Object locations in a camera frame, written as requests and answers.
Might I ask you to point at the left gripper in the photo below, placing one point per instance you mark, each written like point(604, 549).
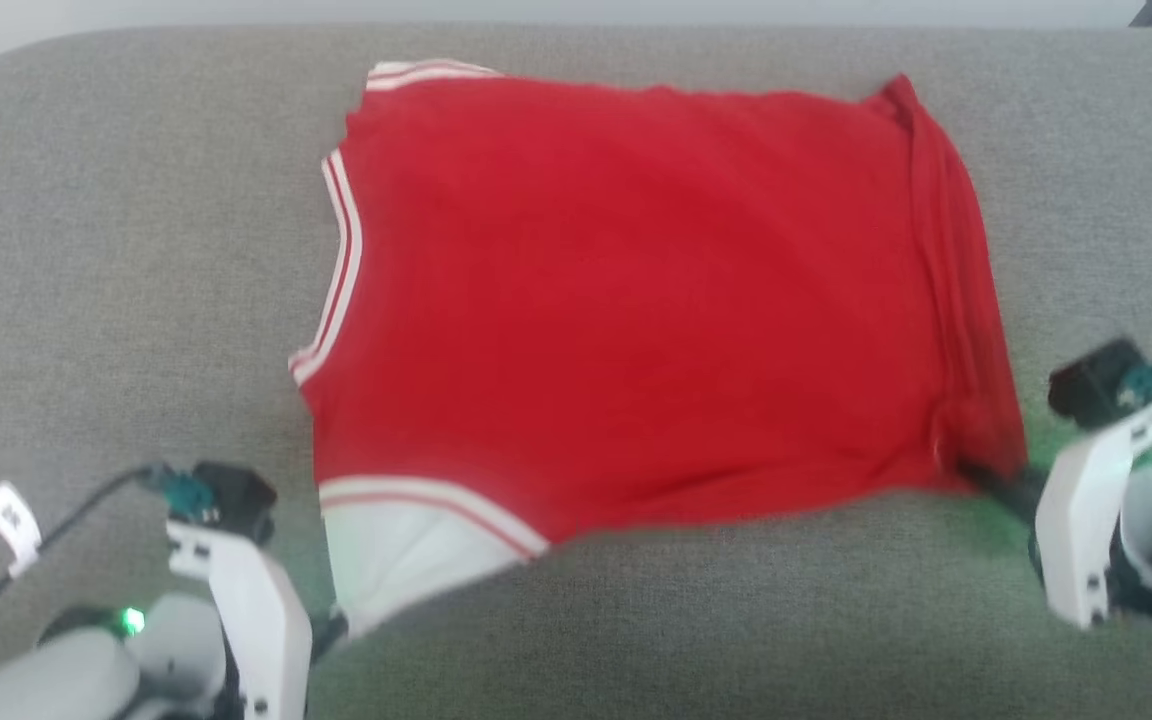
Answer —
point(261, 620)

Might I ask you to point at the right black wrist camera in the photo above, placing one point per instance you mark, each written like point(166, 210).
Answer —
point(1096, 382)

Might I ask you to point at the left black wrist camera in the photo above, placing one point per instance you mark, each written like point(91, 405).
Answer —
point(236, 495)

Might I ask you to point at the red and white jersey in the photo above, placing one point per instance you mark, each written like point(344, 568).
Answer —
point(636, 300)

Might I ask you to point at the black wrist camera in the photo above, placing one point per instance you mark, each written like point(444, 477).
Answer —
point(1096, 382)
point(236, 495)

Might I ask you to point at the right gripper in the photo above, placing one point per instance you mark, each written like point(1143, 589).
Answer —
point(1081, 520)

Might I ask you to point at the grey fabric sofa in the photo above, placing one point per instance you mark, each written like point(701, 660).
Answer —
point(136, 250)

